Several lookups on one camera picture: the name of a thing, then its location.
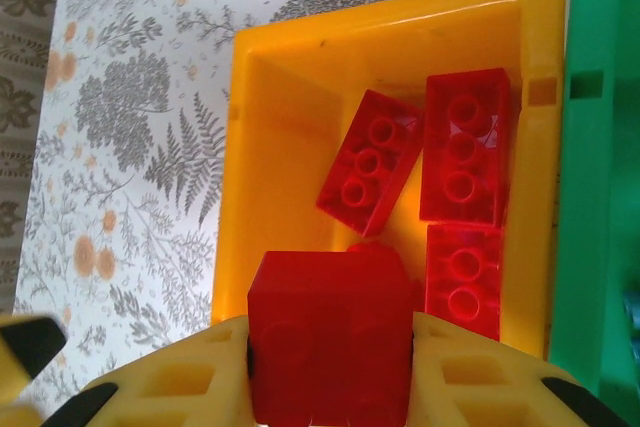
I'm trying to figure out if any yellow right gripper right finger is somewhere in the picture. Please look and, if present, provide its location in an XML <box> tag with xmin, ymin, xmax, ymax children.
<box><xmin>407</xmin><ymin>311</ymin><xmax>626</xmax><ymax>427</ymax></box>

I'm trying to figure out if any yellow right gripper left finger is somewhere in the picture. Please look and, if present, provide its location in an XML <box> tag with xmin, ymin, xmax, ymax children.
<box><xmin>49</xmin><ymin>314</ymin><xmax>259</xmax><ymax>427</ymax></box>

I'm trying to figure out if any square red lego brick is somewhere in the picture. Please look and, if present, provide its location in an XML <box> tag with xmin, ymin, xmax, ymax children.
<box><xmin>246</xmin><ymin>240</ymin><xmax>417</xmax><ymax>427</ymax></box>

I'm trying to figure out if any green plastic bin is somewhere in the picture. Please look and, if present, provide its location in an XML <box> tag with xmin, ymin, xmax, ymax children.
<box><xmin>547</xmin><ymin>0</ymin><xmax>640</xmax><ymax>427</ymax></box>

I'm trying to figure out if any orange plastic bin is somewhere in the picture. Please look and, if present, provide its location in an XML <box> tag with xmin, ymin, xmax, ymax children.
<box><xmin>210</xmin><ymin>0</ymin><xmax>571</xmax><ymax>363</ymax></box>

